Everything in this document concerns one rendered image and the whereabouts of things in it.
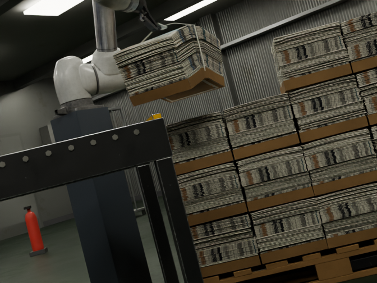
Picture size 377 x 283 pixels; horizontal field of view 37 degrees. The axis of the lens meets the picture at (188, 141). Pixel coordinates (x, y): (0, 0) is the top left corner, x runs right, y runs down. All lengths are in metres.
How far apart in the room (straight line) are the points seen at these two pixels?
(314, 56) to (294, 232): 0.75
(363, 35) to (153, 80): 0.90
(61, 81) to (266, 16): 8.63
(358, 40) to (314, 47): 0.18
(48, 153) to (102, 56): 1.17
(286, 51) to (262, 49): 8.67
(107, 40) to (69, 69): 0.22
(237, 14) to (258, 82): 1.41
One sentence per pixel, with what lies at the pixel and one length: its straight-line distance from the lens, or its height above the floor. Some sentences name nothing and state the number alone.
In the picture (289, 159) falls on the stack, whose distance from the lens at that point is 2.46.
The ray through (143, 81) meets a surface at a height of 1.01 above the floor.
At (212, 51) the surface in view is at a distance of 2.46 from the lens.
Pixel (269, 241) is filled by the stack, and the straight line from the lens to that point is 2.49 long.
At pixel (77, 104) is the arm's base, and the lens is 2.71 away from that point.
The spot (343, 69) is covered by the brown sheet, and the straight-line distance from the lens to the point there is 2.50.
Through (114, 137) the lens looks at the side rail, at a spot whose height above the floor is 0.77.
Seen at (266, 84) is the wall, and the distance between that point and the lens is 11.13.
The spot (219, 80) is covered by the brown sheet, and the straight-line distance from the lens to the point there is 2.45.
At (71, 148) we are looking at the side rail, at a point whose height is 0.77.
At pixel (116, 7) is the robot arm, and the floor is 1.27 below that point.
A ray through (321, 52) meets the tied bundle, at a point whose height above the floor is 0.96.
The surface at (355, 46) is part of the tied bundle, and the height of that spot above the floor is 0.94.
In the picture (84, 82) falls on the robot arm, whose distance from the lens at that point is 2.74.
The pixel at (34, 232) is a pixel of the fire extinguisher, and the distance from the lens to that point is 7.16.
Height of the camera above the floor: 0.66
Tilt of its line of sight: 2 degrees up
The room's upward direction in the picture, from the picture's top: 14 degrees counter-clockwise
